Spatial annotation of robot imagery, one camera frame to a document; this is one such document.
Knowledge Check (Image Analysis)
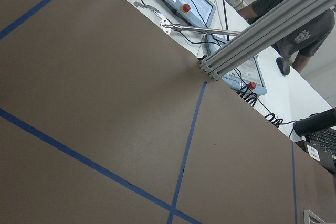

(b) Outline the black computer mouse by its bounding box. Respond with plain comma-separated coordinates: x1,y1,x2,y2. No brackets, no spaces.
276,57,290,76

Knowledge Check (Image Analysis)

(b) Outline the seated person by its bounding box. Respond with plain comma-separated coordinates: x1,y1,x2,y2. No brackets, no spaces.
238,0,336,75

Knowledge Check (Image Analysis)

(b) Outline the metal rod stand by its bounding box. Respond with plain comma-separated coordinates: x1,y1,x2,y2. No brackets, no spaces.
133,0,242,36

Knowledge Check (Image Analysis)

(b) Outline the white wire cup rack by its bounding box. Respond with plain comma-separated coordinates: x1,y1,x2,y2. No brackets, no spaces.
303,210,335,224

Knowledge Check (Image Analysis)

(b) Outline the black keyboard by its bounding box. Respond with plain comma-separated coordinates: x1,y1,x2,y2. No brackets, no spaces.
305,128,336,151

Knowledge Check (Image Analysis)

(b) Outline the black bottle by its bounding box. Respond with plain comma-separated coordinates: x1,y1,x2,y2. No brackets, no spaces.
293,108,335,136

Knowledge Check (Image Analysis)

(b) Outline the aluminium frame post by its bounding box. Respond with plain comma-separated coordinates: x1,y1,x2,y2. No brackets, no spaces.
200,0,335,80

